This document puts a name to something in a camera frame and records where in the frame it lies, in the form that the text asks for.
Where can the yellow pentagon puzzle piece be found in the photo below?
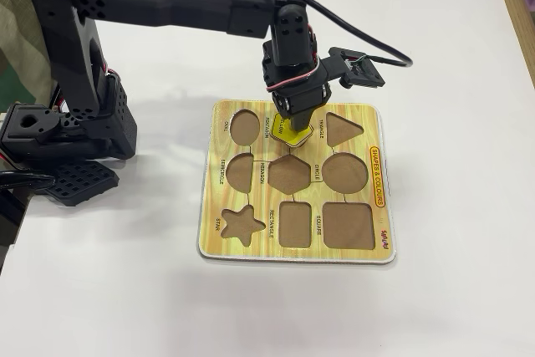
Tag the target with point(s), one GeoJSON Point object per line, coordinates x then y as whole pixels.
{"type": "Point", "coordinates": [292, 138]}

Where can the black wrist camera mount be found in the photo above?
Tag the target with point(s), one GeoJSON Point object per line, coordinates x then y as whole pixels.
{"type": "Point", "coordinates": [359, 72]}

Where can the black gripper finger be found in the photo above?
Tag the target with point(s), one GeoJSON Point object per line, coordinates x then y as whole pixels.
{"type": "Point", "coordinates": [300, 120]}

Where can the wooden shape puzzle board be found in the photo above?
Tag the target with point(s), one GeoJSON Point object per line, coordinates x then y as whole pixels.
{"type": "Point", "coordinates": [259, 248]}

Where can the black robot base clamp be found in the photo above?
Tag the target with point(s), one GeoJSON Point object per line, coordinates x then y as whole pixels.
{"type": "Point", "coordinates": [25, 137]}

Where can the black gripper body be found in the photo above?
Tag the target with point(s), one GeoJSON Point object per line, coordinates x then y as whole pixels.
{"type": "Point", "coordinates": [298, 103]}

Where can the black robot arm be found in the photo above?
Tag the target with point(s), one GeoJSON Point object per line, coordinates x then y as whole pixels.
{"type": "Point", "coordinates": [167, 1]}

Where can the floral beige curtain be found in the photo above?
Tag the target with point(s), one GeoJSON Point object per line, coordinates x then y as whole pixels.
{"type": "Point", "coordinates": [16, 39]}

